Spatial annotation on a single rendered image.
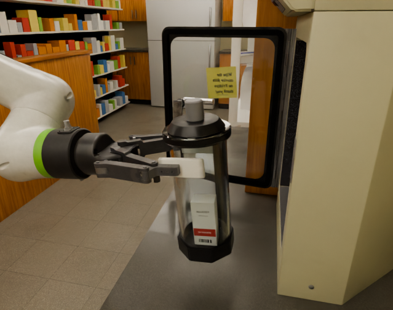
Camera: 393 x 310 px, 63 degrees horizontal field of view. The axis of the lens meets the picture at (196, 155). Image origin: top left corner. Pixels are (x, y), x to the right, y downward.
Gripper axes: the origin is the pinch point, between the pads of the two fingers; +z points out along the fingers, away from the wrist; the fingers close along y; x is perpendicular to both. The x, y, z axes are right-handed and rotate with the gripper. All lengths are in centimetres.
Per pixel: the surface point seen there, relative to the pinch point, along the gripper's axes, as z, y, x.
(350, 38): 21.7, 0.4, -16.1
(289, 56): 14.7, 31.8, -10.9
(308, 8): 16.5, 0.5, -20.0
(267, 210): 9.9, 27.4, 27.6
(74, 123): -192, 224, 62
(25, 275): -135, 69, 110
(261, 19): 8.2, 37.1, -19.0
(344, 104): 21.6, 0.2, -7.6
